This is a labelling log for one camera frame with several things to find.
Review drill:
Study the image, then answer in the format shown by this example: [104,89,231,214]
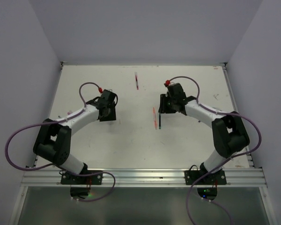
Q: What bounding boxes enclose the orange pen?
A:
[153,107,157,130]

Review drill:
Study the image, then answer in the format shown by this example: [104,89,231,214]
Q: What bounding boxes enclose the red pen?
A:
[134,72,139,90]

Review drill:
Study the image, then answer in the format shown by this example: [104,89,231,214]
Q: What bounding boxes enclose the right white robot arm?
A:
[158,80,250,184]

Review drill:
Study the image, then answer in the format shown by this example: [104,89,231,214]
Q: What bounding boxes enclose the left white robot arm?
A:
[33,90,118,184]

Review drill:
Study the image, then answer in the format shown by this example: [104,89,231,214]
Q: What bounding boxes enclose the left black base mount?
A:
[59,170,103,199]

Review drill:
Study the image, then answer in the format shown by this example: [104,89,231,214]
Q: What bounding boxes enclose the aluminium front rail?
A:
[21,168,266,188]

